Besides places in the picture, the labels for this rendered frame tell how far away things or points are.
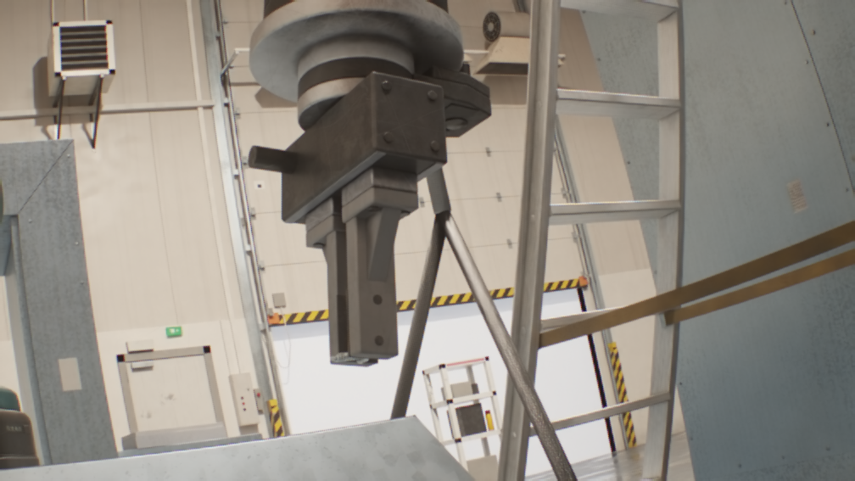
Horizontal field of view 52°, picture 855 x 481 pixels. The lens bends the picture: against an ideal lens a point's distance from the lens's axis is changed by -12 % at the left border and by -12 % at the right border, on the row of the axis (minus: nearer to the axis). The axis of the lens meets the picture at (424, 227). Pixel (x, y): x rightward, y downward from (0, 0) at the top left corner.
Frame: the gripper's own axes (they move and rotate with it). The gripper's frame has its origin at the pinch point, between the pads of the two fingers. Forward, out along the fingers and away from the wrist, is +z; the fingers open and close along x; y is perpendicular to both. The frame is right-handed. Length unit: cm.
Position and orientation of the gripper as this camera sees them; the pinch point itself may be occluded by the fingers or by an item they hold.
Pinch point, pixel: (362, 327)
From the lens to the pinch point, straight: 58.0
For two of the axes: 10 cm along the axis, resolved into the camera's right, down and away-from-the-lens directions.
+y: -8.6, -1.2, -5.0
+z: 0.5, 9.5, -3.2
